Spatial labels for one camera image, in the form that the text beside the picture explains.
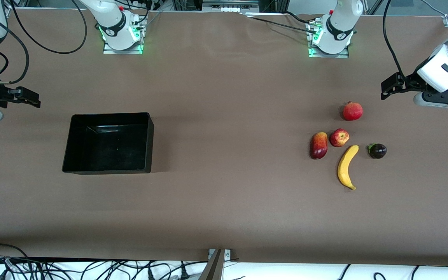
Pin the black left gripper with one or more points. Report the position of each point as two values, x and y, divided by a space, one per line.
409 82

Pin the red yellow apple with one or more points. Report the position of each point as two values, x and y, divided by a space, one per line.
339 138

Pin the black plastic box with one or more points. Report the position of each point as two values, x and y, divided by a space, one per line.
107 144

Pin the yellow banana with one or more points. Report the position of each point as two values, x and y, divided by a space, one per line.
345 167

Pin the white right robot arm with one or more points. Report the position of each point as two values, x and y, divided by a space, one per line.
111 23

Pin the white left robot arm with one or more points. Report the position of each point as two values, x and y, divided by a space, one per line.
338 23

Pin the red pomegranate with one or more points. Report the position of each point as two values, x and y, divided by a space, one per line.
352 111

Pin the dark purple eggplant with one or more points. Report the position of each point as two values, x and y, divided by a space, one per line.
378 151

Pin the red yellow mango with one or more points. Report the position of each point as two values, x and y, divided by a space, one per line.
319 146

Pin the white power strip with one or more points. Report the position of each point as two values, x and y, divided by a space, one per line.
230 7

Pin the brown table cover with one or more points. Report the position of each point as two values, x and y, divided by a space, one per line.
208 214

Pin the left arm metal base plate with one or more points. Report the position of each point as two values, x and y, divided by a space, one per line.
329 54

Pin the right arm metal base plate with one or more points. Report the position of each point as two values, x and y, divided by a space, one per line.
123 50

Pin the metal table edge bracket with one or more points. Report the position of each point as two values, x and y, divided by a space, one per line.
218 258

